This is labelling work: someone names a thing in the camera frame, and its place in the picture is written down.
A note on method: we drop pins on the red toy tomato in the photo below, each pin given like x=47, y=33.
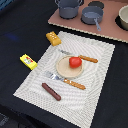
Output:
x=75, y=62

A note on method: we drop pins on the orange toy bread loaf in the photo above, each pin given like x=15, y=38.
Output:
x=53, y=38

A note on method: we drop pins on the brown toy sausage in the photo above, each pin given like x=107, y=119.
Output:
x=51, y=91

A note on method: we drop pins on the yellow toy butter box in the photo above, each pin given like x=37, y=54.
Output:
x=30, y=63

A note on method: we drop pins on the round wooden plate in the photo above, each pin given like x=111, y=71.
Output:
x=63, y=68

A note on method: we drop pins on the white woven placemat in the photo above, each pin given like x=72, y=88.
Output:
x=76, y=106

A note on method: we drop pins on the grey toy pot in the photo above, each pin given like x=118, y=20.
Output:
x=68, y=9

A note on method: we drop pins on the grey toy frying pan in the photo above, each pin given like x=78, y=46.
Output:
x=92, y=15

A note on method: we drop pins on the black stove burner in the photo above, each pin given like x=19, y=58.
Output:
x=96, y=3

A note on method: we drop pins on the beige bowl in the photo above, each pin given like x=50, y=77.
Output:
x=123, y=14

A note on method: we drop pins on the toy fork wooden handle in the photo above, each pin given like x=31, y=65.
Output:
x=67, y=81

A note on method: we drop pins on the toy knife wooden handle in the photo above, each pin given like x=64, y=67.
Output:
x=81, y=56

